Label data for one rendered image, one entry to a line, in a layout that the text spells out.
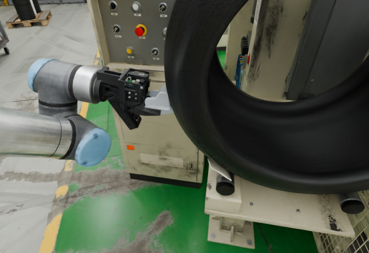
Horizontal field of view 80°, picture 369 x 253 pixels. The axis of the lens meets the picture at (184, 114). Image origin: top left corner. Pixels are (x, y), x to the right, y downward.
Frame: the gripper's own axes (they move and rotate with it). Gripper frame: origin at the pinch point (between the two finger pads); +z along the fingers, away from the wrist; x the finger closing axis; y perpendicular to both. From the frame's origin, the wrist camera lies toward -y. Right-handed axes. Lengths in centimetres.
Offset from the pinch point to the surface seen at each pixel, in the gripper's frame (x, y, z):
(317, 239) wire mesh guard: 14, -64, 69
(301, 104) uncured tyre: 16.3, -0.3, 34.8
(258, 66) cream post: 25.7, 5.4, 21.2
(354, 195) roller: -9.2, -6.5, 42.8
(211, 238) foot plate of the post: 21, -100, 27
